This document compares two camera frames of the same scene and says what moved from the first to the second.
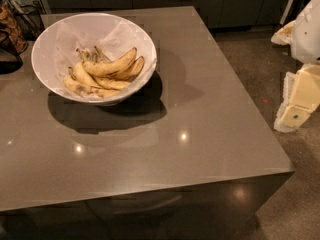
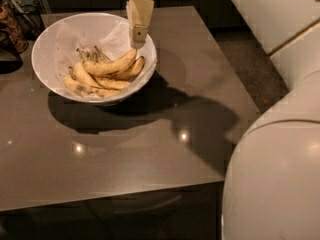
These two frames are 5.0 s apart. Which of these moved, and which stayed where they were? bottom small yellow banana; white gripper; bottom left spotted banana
Moved: white gripper
Stayed: bottom small yellow banana; bottom left spotted banana
